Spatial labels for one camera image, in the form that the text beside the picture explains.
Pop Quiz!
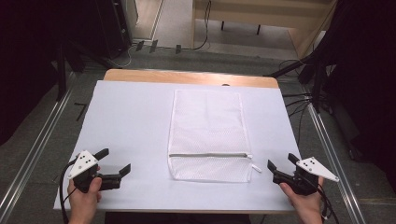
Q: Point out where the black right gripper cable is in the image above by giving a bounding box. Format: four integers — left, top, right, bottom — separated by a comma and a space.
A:
314, 181, 341, 224

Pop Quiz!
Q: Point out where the white mesh laundry bag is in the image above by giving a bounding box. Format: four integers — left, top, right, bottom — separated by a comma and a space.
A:
167, 89, 262, 184

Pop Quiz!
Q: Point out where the person's right hand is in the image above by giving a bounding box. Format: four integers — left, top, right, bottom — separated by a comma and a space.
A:
278, 176, 326, 224

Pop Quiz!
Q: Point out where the person's left hand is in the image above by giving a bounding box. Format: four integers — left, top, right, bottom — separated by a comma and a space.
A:
66, 166, 103, 224

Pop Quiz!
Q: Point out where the white table mat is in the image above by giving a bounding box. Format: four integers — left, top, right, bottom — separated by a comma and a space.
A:
53, 79, 303, 214

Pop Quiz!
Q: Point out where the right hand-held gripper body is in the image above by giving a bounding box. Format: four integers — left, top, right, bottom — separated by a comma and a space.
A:
289, 156, 340, 197

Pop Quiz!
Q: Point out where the black metal stand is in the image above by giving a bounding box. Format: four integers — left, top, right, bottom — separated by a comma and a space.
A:
264, 50, 339, 115
55, 40, 116, 102

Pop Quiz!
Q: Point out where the black hanging cable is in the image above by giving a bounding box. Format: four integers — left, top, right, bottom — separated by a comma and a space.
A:
181, 0, 213, 51

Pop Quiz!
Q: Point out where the bundle of black floor cables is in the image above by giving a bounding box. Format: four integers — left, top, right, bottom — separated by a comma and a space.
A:
278, 59, 328, 147

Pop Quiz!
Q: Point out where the white floor cable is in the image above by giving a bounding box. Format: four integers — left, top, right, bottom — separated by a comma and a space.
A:
106, 43, 138, 69

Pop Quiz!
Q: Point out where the person's dark clothing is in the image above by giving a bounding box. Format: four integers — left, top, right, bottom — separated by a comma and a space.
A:
104, 212, 252, 224

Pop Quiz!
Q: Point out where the wooden table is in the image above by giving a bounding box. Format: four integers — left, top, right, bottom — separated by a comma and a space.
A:
103, 68, 280, 90

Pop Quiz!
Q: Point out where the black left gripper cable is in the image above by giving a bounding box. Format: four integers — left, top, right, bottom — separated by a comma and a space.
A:
59, 158, 78, 224

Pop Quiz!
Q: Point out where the metal floor rail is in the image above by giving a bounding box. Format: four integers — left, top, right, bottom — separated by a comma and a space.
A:
0, 73, 76, 218
303, 85, 367, 224

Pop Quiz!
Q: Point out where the black curtain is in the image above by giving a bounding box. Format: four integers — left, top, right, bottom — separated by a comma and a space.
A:
0, 0, 104, 147
320, 0, 396, 190

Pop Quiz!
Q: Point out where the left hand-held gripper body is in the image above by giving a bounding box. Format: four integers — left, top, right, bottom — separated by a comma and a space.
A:
67, 149, 105, 194

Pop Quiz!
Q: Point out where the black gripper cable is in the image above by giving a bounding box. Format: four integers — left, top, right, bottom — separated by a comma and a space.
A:
59, 158, 78, 224
314, 181, 341, 224

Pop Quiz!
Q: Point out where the black computer cabinet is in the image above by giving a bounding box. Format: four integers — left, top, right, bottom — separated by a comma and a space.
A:
92, 0, 134, 59

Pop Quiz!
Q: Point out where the light wooden bench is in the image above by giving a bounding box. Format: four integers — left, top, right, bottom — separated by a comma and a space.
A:
191, 0, 339, 60

